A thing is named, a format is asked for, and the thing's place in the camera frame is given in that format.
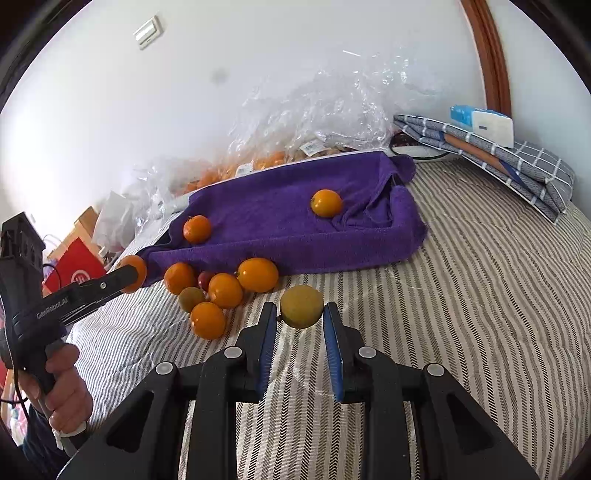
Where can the folded grey checked cloth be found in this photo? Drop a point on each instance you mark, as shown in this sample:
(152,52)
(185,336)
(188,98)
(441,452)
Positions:
(531,170)

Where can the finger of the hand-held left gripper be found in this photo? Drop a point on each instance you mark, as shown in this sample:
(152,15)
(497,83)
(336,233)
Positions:
(99,286)

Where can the blue and white tissue pack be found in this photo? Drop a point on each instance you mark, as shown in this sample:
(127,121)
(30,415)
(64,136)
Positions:
(489,127)

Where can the group of orange citrus fruits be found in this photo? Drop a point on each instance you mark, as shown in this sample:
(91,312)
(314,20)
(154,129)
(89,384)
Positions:
(318,157)

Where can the clear plastic bag of oranges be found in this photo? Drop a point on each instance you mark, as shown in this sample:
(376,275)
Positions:
(221,173)

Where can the person's left hand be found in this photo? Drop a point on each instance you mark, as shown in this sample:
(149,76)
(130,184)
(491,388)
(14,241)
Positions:
(69,392)

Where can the yellow-green citrus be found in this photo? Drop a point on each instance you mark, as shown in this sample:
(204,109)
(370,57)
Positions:
(301,306)

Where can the small red fruit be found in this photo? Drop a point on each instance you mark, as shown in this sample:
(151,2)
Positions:
(204,279)

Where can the white plastic bag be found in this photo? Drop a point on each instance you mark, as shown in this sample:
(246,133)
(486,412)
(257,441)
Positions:
(111,217)

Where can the white wall switch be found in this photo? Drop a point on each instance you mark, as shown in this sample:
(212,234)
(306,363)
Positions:
(147,32)

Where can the red paper bag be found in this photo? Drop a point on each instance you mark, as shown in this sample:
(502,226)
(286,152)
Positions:
(78,272)

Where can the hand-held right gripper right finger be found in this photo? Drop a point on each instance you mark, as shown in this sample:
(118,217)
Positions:
(332,350)

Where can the crumpled clear plastic bag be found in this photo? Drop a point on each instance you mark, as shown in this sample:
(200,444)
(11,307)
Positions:
(332,106)

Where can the purple towel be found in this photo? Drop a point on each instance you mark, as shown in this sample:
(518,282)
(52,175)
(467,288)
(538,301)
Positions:
(277,226)

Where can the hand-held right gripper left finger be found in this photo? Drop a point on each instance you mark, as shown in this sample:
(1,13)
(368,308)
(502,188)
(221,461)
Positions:
(268,344)

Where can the wooden door frame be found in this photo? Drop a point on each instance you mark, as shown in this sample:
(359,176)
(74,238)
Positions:
(491,60)

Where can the small green citrus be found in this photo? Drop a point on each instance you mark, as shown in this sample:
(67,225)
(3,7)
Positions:
(188,297)

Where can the orange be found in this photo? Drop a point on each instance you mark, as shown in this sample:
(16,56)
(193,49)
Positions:
(257,275)
(326,203)
(197,229)
(207,320)
(131,263)
(179,278)
(225,290)

